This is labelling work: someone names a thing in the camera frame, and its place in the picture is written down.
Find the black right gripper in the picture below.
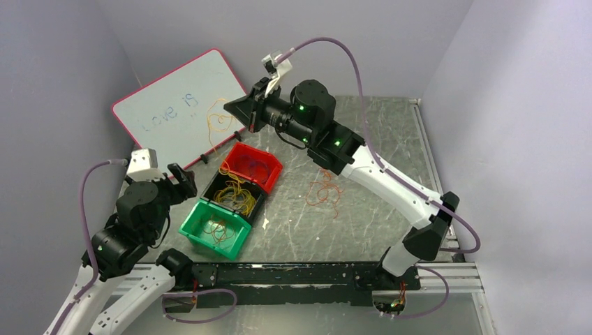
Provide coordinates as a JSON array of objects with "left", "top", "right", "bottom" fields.
[{"left": 223, "top": 77, "right": 315, "bottom": 146}]

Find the purple cable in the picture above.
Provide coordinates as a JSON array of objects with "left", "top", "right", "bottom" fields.
[{"left": 238, "top": 154, "right": 272, "bottom": 182}]

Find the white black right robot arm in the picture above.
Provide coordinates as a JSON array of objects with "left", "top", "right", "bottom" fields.
[{"left": 223, "top": 77, "right": 459, "bottom": 289}]

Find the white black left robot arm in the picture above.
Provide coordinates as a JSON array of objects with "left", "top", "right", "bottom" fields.
[{"left": 46, "top": 163, "right": 197, "bottom": 334}]

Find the black plastic bin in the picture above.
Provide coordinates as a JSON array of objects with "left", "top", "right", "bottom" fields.
[{"left": 200, "top": 171, "right": 268, "bottom": 225}]

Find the green plastic bin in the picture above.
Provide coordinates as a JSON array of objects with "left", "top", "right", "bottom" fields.
[{"left": 178, "top": 200, "right": 251, "bottom": 260}]

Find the red plastic bin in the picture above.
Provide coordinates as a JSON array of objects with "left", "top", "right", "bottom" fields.
[{"left": 221, "top": 142, "right": 283, "bottom": 194}]

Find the pink framed whiteboard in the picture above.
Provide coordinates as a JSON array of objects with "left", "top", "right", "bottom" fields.
[{"left": 112, "top": 49, "right": 246, "bottom": 172}]

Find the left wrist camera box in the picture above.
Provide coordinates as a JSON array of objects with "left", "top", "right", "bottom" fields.
[{"left": 126, "top": 148, "right": 164, "bottom": 181}]

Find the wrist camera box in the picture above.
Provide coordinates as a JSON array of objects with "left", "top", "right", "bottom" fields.
[
  {"left": 126, "top": 148, "right": 164, "bottom": 181},
  {"left": 261, "top": 50, "right": 293, "bottom": 98}
]

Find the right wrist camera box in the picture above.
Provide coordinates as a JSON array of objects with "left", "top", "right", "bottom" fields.
[{"left": 261, "top": 50, "right": 293, "bottom": 98}]

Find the yellow green cable coil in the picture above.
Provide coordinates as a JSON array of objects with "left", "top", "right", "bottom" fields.
[{"left": 213, "top": 186, "right": 258, "bottom": 217}]

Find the black base frame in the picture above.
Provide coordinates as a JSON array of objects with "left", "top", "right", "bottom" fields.
[{"left": 157, "top": 260, "right": 421, "bottom": 308}]

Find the right purple robot hose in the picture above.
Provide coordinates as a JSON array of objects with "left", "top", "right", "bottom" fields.
[{"left": 277, "top": 36, "right": 482, "bottom": 321}]

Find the aluminium table edge rail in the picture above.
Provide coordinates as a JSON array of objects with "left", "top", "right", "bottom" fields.
[{"left": 408, "top": 98, "right": 459, "bottom": 249}]

